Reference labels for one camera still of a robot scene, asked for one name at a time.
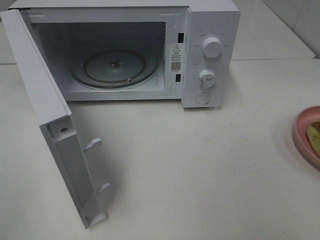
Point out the white rear table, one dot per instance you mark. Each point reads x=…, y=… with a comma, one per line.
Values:
x=262, y=35

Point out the pink round plate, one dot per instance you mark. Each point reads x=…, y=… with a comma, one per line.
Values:
x=300, y=137

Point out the white dial knob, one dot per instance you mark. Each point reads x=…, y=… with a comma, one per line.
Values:
x=212, y=47
x=207, y=78

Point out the white warning label sticker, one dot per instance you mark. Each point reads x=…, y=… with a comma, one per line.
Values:
x=176, y=57

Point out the bread and lettuce sandwich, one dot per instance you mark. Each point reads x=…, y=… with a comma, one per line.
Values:
x=313, y=133

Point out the white microwave oven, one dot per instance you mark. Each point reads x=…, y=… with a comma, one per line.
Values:
x=69, y=30

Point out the round white door button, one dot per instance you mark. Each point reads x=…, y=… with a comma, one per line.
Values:
x=203, y=98

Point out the white microwave door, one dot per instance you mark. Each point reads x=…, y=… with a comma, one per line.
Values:
x=54, y=117

